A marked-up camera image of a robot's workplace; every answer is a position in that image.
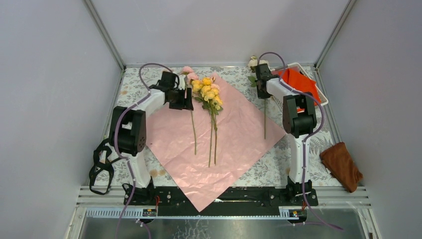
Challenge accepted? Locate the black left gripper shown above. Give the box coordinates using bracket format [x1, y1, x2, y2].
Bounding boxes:
[167, 87, 193, 110]

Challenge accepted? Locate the pink fake flower stem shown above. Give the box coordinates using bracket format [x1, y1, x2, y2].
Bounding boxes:
[181, 66, 198, 155]

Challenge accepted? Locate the white fake flower stem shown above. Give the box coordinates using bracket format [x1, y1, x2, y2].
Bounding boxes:
[247, 55, 269, 140]

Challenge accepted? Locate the yellow fake flower bunch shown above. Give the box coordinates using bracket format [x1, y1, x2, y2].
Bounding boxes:
[191, 77, 223, 167]

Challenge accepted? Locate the pink and purple wrapping paper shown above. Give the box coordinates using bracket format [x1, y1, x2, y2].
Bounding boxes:
[146, 73, 286, 211]

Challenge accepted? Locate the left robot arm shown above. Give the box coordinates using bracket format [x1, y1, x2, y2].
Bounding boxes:
[108, 72, 194, 205]

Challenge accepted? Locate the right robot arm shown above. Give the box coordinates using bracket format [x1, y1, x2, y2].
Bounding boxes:
[255, 64, 317, 205]

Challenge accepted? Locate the white plastic basket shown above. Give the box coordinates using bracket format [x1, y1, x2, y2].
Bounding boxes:
[282, 62, 328, 106]

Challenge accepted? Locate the orange folded paper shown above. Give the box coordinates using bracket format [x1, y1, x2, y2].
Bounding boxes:
[282, 68, 322, 103]

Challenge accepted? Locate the floral patterned tablecloth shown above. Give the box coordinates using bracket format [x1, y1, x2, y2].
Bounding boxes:
[117, 66, 340, 187]

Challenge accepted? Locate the brown cloth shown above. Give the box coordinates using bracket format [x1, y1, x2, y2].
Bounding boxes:
[320, 142, 363, 193]

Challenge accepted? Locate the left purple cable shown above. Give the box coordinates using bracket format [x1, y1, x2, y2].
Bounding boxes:
[113, 62, 174, 239]

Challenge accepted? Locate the black strap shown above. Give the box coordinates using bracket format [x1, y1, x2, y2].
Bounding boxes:
[88, 137, 126, 196]

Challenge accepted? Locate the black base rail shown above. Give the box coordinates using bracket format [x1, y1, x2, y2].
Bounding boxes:
[123, 184, 318, 217]

